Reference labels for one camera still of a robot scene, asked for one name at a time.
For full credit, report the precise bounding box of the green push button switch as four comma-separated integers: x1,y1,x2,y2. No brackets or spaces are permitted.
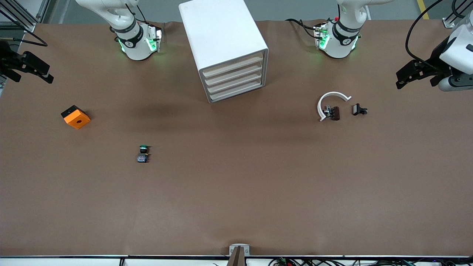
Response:
136,145,152,163

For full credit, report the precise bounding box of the beige cabinet drawer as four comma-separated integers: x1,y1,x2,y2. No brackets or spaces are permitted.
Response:
206,70,265,93
201,52,265,77
209,78,266,103
204,61,265,85

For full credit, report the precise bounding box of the white drawer cabinet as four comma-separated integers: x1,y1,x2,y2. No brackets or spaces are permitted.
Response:
179,0,269,104

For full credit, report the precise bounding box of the orange box with black base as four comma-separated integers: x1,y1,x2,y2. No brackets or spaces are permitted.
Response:
61,105,91,130

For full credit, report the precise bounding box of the white curved plastic piece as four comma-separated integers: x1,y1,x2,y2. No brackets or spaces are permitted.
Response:
317,91,352,122

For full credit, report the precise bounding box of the brown table mat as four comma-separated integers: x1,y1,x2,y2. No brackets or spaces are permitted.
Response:
0,19,473,258

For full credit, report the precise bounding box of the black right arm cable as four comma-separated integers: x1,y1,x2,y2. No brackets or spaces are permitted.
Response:
0,9,49,47

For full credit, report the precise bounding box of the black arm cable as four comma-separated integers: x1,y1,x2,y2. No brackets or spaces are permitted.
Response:
405,0,446,63
0,9,49,47

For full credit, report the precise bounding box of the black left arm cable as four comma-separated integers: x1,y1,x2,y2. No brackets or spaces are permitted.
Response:
405,0,446,63

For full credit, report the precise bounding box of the aluminium frame profile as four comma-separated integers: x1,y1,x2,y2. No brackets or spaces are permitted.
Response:
0,0,51,34
443,0,473,28

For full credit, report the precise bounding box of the black base cable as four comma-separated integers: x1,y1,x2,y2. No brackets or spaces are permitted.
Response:
285,18,319,40

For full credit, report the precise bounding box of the grey metal bracket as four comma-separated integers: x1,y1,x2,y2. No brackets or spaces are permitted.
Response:
229,243,251,257

